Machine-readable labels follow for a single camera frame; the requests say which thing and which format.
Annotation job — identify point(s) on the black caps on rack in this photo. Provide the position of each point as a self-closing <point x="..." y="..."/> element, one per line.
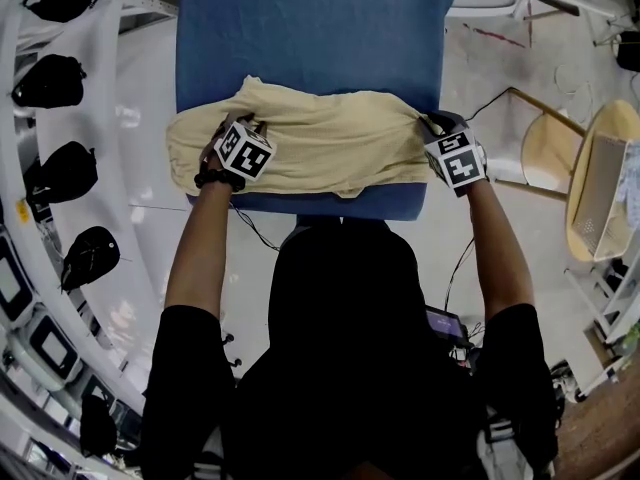
<point x="52" y="83"/>

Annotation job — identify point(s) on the small black monitor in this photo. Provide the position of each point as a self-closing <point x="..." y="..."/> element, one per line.
<point x="445" y="324"/>

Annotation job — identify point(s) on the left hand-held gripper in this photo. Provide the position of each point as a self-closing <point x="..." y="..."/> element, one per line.
<point x="245" y="150"/>

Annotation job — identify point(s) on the person's black-clothed body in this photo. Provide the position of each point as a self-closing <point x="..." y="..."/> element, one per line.
<point x="350" y="393"/>

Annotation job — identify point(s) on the person's left hand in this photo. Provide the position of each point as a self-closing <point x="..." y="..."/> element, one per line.
<point x="210" y="153"/>

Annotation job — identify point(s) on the pale crumpled clothes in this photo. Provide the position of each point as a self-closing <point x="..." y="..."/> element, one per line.
<point x="631" y="178"/>

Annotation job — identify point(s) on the yellow paper tag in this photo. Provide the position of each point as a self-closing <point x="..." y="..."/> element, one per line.
<point x="22" y="212"/>

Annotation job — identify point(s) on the black cap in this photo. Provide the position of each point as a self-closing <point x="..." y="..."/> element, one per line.
<point x="92" y="258"/>

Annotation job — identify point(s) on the white low shelf unit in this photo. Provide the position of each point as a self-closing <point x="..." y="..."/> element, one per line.
<point x="595" y="363"/>

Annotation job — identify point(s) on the round wooden table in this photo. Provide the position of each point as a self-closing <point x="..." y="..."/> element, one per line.
<point x="615" y="113"/>

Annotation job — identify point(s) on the person's left striped shoe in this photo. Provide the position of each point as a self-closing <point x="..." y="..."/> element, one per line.
<point x="209" y="465"/>

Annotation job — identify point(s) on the person's left forearm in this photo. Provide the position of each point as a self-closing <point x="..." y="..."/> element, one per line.
<point x="200" y="258"/>

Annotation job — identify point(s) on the person's right striped shoe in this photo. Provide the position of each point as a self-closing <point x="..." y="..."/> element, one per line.
<point x="500" y="453"/>

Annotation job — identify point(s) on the person's right forearm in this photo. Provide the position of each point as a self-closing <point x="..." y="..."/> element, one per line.
<point x="500" y="258"/>

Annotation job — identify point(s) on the grey-rimmed storage box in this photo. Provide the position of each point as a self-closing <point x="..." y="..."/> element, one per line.
<point x="7" y="280"/>
<point x="52" y="350"/>
<point x="100" y="393"/>

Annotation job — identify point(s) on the pale yellow garment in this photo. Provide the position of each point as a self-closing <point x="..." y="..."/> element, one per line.
<point x="325" y="148"/>

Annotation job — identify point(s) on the blue padded mat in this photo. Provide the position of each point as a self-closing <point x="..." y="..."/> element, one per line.
<point x="310" y="33"/>

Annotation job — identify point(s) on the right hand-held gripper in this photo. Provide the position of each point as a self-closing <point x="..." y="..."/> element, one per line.
<point x="460" y="165"/>

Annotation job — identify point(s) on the beige plastic basket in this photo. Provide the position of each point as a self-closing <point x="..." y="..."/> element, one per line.
<point x="595" y="193"/>

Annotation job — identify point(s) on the person's striped shoe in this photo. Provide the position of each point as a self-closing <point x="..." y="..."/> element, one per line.
<point x="209" y="465"/>
<point x="500" y="453"/>

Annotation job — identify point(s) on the row of black caps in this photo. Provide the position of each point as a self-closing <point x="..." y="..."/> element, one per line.
<point x="67" y="173"/>

